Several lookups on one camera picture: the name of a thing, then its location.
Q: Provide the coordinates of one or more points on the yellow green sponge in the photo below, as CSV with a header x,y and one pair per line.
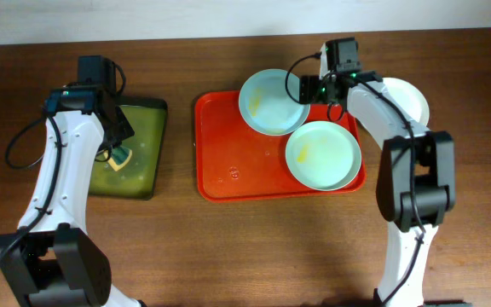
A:
x,y
119,157

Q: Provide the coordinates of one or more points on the black tray with soapy water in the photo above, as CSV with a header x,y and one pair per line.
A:
x,y
147,117

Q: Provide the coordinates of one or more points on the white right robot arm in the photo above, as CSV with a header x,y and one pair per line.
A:
x,y
416,177

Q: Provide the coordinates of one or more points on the white plate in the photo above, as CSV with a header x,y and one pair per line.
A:
x,y
409,99

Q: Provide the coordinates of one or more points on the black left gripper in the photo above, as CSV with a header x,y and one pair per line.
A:
x,y
119,129

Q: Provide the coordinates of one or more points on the light blue plate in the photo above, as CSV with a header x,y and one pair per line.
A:
x,y
266,103

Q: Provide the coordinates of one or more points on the pale green plate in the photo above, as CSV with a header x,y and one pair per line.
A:
x,y
323,156

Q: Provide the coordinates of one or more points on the red plastic tray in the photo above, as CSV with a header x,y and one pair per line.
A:
x,y
234,162

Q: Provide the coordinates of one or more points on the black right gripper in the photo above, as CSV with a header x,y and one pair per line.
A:
x,y
316,89

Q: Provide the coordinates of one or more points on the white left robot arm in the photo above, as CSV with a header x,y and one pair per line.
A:
x,y
50,260

